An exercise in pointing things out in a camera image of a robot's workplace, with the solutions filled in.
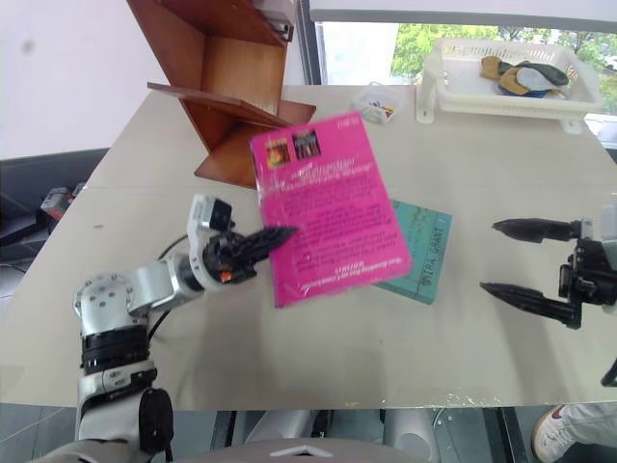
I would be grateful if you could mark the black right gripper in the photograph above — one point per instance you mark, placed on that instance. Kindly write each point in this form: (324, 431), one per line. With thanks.
(585, 284)

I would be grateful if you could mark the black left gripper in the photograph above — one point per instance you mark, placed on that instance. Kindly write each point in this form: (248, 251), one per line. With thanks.
(222, 260)

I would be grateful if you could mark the pink paperback book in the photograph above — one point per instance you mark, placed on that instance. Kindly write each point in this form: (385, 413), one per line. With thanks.
(337, 193)

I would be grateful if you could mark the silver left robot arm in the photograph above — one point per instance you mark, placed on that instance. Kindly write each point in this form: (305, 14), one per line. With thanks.
(111, 299)

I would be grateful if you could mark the teal hardcover book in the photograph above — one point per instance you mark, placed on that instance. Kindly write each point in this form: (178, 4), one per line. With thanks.
(429, 251)

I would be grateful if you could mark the brown wooden bookshelf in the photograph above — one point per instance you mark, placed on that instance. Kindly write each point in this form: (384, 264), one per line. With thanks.
(241, 62)

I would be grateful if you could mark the white sneaker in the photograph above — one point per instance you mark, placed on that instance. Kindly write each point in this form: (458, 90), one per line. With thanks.
(559, 431)

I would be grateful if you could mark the small clear plastic box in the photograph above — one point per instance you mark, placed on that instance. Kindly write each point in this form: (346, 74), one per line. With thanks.
(378, 103)

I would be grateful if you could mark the white plastic basket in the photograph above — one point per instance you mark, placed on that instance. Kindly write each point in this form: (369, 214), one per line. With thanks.
(458, 99)

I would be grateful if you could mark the grey white glove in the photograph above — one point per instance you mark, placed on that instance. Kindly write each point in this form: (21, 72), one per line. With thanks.
(530, 79)

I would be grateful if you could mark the tan work glove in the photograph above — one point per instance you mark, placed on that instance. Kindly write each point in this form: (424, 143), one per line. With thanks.
(491, 67)

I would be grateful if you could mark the black red battery pack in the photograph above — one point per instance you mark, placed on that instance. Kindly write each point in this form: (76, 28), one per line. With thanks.
(58, 202)

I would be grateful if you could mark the grey robot torso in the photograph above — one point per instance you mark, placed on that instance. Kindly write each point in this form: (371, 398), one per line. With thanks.
(299, 451)

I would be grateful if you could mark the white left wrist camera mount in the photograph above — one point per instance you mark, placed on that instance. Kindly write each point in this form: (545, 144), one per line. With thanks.
(200, 212)

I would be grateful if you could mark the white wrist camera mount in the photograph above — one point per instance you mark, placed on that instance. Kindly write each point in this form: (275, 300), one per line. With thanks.
(200, 212)
(609, 231)

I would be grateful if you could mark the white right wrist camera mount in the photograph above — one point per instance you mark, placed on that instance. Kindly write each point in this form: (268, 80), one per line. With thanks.
(609, 231)

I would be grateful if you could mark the dark window frame post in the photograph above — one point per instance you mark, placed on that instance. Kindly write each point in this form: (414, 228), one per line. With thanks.
(308, 43)

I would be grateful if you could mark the white grey wall box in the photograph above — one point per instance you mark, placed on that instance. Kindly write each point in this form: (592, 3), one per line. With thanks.
(277, 19)

